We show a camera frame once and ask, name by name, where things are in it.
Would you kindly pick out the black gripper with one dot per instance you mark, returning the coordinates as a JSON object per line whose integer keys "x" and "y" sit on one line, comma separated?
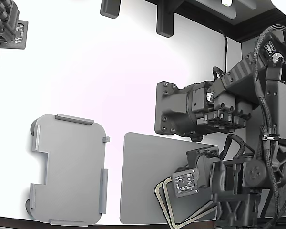
{"x": 228, "y": 207}

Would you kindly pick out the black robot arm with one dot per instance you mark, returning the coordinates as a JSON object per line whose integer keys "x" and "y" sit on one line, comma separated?
{"x": 176, "y": 109}

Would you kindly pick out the thin rectangular frame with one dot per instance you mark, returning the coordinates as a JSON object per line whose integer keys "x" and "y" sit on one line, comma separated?
{"x": 169, "y": 202}
{"x": 160, "y": 202}

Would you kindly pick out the grey holder platform black legs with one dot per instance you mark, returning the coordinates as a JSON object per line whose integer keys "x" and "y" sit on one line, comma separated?
{"x": 74, "y": 167}

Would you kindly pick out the black clamp bracket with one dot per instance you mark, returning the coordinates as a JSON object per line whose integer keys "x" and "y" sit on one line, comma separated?
{"x": 165, "y": 21}
{"x": 109, "y": 8}

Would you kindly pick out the grey flat mat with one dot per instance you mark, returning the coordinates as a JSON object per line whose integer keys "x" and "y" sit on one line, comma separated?
{"x": 143, "y": 179}

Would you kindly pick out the wrist camera with circuit board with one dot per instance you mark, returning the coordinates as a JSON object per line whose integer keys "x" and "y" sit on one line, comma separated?
{"x": 184, "y": 183}

